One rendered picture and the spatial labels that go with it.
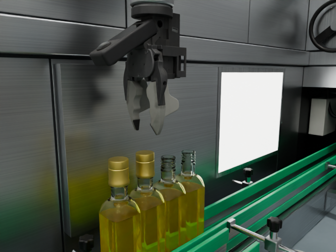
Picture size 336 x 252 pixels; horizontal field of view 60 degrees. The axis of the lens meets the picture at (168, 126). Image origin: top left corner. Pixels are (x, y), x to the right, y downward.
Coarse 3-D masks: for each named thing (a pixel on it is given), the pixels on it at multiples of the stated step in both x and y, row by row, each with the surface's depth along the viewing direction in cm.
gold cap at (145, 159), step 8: (136, 152) 52; (144, 152) 52; (152, 152) 52; (136, 160) 52; (144, 160) 51; (152, 160) 52; (136, 168) 52; (144, 168) 52; (152, 168) 52; (136, 176) 53; (144, 176) 52; (152, 176) 52
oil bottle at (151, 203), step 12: (132, 192) 53; (144, 192) 52; (156, 192) 53; (144, 204) 51; (156, 204) 53; (144, 216) 51; (156, 216) 53; (144, 228) 52; (156, 228) 54; (144, 240) 52; (156, 240) 54
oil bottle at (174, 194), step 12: (168, 192) 55; (180, 192) 57; (168, 204) 55; (180, 204) 57; (168, 216) 55; (180, 216) 58; (168, 228) 56; (180, 228) 58; (168, 240) 56; (180, 240) 59
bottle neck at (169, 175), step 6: (162, 156) 57; (168, 156) 58; (174, 156) 57; (162, 162) 56; (168, 162) 56; (174, 162) 57; (162, 168) 56; (168, 168) 56; (174, 168) 57; (162, 174) 57; (168, 174) 56; (174, 174) 57; (162, 180) 57; (168, 180) 56; (174, 180) 57
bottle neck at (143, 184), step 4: (140, 180) 52; (144, 180) 52; (148, 180) 52; (152, 180) 54; (140, 184) 53; (144, 184) 52; (148, 184) 53; (152, 184) 54; (140, 188) 53; (144, 188) 53; (148, 188) 53
